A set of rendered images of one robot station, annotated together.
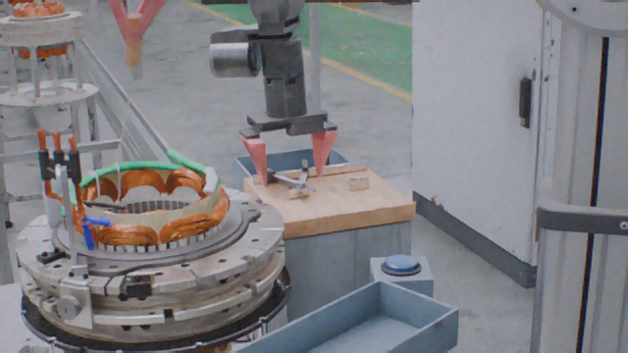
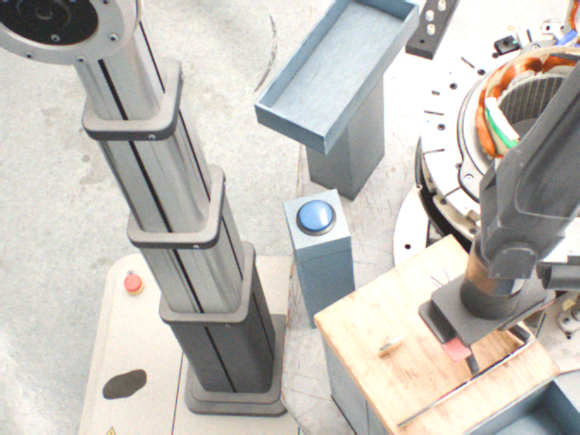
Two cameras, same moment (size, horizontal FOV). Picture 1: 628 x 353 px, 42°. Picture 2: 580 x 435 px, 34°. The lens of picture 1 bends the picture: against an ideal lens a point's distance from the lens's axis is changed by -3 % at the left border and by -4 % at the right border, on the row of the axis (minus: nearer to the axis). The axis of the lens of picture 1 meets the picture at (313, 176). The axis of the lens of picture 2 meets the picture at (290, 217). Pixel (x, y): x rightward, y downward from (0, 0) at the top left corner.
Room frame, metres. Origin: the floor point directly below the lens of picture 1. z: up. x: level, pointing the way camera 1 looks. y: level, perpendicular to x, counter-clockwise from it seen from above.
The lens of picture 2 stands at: (1.50, -0.16, 2.04)
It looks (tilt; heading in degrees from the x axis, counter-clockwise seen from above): 60 degrees down; 177
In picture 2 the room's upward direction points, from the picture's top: 11 degrees counter-clockwise
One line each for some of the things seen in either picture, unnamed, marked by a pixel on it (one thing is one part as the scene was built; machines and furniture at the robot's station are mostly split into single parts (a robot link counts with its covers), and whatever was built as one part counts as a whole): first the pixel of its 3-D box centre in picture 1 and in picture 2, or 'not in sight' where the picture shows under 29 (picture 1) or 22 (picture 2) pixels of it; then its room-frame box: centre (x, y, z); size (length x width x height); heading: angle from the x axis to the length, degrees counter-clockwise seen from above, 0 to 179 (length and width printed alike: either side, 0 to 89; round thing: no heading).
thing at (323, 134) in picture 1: (308, 146); (461, 328); (1.15, 0.01, 1.13); 0.07 x 0.07 x 0.09; 19
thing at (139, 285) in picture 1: (138, 283); (506, 46); (0.78, 0.18, 1.09); 0.03 x 0.02 x 0.02; 100
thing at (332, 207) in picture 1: (325, 197); (433, 345); (1.13, -0.02, 1.05); 0.20 x 0.19 x 0.02; 19
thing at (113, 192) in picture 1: (100, 196); not in sight; (0.96, 0.26, 1.12); 0.05 x 0.04 x 0.04; 113
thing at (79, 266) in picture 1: (74, 221); (571, 11); (0.80, 0.25, 1.15); 0.03 x 0.02 x 0.12; 15
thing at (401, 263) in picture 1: (400, 263); (316, 215); (0.93, -0.10, 1.04); 0.04 x 0.04 x 0.01
